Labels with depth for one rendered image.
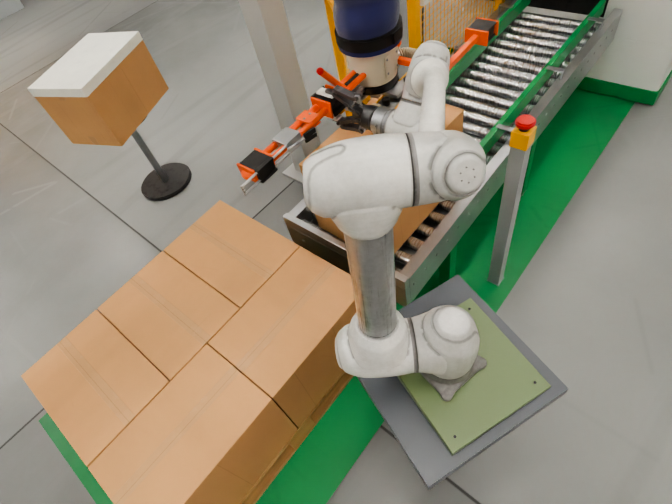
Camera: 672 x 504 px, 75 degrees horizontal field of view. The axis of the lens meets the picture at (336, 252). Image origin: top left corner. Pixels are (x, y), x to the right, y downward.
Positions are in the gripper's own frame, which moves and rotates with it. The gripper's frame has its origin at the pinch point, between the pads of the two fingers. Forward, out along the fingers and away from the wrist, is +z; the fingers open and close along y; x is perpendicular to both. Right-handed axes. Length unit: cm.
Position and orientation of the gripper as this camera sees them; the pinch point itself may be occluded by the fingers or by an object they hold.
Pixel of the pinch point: (327, 103)
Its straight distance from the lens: 154.3
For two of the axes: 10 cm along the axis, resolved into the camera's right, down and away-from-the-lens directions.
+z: -7.7, -4.1, 4.9
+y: 1.8, 6.0, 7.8
